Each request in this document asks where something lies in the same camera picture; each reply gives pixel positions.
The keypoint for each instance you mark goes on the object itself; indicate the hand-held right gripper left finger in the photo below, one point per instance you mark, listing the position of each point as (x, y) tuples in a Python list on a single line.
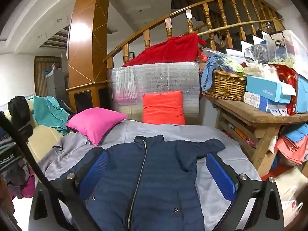
[(93, 173)]

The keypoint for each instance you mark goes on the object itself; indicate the blue folded cloth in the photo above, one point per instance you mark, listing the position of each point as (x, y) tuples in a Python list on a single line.
[(296, 131)]

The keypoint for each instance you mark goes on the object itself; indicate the grey cabinet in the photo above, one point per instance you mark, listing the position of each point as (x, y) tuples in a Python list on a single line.
[(56, 84)]

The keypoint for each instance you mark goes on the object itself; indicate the person's left forearm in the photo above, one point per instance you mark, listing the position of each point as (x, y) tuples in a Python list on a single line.
[(3, 197)]

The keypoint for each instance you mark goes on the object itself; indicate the white paper bag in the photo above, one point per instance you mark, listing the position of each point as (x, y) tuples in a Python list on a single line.
[(288, 187)]

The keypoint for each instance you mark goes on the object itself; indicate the light blue shoebox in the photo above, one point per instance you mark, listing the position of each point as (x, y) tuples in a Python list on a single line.
[(264, 89)]

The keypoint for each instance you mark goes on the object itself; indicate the staircase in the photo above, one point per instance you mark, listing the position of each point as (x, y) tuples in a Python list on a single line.
[(243, 45)]

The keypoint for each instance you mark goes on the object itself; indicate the clear plastic storage box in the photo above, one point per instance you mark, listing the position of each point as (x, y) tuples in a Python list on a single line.
[(291, 48)]

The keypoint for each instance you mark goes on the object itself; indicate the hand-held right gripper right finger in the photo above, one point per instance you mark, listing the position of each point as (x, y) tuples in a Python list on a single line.
[(221, 178)]

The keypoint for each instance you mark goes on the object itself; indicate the wooden stair railing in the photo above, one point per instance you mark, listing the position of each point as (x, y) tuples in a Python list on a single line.
[(147, 39)]

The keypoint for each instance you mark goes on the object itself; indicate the black bag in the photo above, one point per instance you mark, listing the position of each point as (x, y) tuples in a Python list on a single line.
[(19, 110)]

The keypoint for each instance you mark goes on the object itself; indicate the wooden column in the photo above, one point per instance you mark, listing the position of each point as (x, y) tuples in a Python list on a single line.
[(89, 41)]

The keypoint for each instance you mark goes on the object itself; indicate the red cloth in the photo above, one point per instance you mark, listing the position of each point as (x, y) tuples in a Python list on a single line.
[(168, 50)]

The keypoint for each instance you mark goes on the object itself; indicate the magenta cloth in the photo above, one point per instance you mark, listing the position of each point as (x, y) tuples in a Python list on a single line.
[(28, 187)]

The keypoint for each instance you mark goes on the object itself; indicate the grey blanket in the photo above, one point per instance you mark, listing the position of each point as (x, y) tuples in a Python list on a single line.
[(211, 134)]

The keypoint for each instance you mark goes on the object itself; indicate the navy puffer jacket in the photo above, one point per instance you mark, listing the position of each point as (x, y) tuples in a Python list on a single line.
[(158, 185)]

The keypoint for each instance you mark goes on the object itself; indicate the wicker basket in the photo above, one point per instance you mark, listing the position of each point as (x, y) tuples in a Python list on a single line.
[(223, 86)]

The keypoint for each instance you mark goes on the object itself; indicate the red gift box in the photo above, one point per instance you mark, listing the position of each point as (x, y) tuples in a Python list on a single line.
[(288, 77)]

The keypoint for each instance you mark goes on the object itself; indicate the teal cloth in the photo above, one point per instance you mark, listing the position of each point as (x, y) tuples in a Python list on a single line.
[(48, 113)]

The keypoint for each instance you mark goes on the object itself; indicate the pink folded cloths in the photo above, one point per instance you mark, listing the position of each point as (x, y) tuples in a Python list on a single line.
[(291, 149)]

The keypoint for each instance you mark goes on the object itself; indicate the wooden cabinet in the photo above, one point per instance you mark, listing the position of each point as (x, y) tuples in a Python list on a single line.
[(83, 99)]

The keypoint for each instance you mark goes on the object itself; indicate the cream cloth bag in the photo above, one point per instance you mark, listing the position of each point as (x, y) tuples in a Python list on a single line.
[(259, 71)]

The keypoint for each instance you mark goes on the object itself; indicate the orange-red pillow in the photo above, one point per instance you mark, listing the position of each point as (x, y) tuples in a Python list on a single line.
[(163, 108)]

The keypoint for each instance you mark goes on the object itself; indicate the grey patterned plastic bag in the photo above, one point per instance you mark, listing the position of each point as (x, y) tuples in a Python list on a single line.
[(257, 53)]

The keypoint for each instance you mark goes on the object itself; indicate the light blue carton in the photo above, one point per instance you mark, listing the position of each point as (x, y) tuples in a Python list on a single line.
[(302, 93)]

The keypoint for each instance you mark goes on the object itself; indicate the wooden table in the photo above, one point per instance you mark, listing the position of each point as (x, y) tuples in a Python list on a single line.
[(243, 109)]

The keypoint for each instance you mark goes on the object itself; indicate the pink pillow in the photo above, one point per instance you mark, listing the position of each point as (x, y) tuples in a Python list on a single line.
[(96, 125)]

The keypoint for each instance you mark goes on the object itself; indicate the silver foil insulation panel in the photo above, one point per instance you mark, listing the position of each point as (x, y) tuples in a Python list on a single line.
[(156, 79)]

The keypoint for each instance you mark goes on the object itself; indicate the white printed box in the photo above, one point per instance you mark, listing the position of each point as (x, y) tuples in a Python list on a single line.
[(255, 102)]

